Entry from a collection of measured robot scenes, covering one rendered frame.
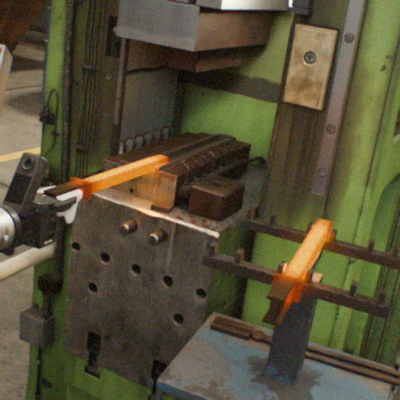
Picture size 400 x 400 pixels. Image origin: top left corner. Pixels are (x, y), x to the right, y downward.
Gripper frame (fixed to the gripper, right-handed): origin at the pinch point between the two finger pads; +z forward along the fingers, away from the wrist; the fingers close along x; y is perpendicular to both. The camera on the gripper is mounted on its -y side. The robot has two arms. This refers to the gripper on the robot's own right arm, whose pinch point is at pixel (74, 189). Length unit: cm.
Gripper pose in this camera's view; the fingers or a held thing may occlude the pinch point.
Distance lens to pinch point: 130.9
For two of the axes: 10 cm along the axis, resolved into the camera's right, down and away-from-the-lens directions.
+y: -1.3, 9.4, 3.2
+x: 8.8, 2.6, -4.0
